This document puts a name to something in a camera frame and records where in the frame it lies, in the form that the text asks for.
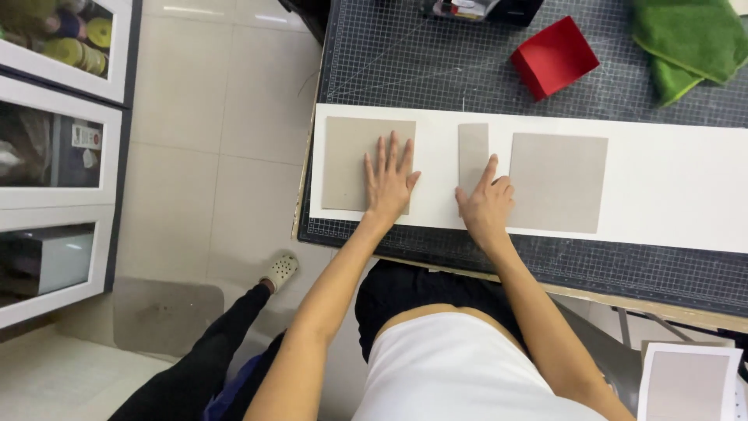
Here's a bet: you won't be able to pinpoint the person's right hand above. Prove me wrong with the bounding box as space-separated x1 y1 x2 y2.
455 153 517 250

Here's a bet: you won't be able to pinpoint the person's left hand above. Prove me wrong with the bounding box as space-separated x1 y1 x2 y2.
362 130 423 226

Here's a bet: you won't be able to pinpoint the square grey cardboard piece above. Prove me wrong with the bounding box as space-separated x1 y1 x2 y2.
320 116 417 215
506 132 609 235

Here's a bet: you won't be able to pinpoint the narrow grey cardboard strip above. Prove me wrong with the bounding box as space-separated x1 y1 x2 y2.
457 123 490 200

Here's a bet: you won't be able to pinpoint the person's black trousers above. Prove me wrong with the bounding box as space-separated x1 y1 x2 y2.
354 259 529 363

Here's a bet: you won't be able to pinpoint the cream clog shoe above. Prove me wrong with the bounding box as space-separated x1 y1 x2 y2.
261 254 299 294

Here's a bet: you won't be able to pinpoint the dark gridded cutting mat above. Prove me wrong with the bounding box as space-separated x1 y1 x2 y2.
297 0 748 320

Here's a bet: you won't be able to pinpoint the person's white top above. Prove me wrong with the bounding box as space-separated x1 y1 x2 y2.
351 311 609 421

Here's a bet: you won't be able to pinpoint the red paper box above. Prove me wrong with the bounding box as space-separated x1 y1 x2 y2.
510 16 601 103

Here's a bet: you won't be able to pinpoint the long white paper sheet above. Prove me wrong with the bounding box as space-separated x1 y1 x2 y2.
308 103 748 255

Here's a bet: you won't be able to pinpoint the black tray with tools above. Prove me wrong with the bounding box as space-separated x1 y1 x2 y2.
420 0 545 28

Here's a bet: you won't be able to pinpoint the grey floor mat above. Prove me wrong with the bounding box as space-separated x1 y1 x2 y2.
112 276 225 358

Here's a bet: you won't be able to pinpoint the blue cloth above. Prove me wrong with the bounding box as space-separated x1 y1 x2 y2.
201 354 265 421

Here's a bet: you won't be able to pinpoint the green towel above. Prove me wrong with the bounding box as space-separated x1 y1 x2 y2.
629 0 748 108

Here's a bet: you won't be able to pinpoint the white-wrapped grey board cover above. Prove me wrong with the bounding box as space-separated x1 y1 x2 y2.
636 339 744 421

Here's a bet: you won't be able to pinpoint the white glass-door cabinet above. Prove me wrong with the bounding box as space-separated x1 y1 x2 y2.
0 0 143 332

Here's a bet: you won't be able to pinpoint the grey metal table frame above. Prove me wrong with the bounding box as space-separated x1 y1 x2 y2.
614 306 699 349

